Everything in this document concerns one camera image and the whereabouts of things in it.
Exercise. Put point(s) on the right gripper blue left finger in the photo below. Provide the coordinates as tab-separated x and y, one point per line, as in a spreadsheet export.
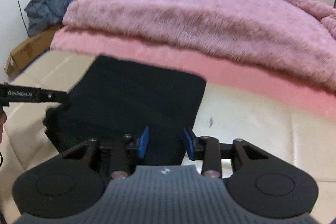
127	152

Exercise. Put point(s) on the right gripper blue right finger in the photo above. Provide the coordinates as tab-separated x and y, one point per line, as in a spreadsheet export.
206	149

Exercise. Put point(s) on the black pants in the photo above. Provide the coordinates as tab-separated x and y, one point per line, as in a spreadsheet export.
117	97

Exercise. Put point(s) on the cardboard box with blue band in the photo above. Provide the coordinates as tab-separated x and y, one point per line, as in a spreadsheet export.
29	50

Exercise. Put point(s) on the blue grey clothes pile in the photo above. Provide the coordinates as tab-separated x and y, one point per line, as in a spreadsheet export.
45	13

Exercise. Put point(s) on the pink bed sheet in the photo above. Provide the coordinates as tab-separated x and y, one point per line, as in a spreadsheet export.
279	86

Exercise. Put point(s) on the fluffy pink blanket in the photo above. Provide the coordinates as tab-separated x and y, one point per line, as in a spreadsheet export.
275	34

